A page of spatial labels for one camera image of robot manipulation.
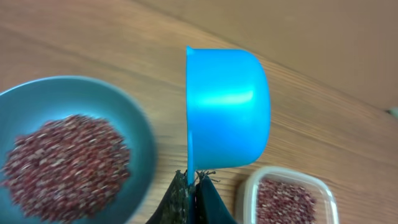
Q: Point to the red adzuki beans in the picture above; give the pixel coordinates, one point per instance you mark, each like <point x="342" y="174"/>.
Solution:
<point x="283" y="203"/>

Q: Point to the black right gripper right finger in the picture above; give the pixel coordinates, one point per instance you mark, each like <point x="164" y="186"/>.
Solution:
<point x="209" y="207"/>

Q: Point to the clear plastic food container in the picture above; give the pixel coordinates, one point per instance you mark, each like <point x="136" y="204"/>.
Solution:
<point x="326" y="210"/>

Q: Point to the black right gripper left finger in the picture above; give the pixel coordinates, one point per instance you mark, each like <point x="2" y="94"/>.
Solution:
<point x="174" y="206"/>

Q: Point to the blue plastic scoop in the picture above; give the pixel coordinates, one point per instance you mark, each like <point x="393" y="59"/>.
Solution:
<point x="228" y="109"/>

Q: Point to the red beans in bowl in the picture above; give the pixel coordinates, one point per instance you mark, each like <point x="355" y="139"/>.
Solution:
<point x="68" y="169"/>

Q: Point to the teal plastic bowl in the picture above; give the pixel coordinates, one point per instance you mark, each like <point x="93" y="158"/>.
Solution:
<point x="26" y="107"/>

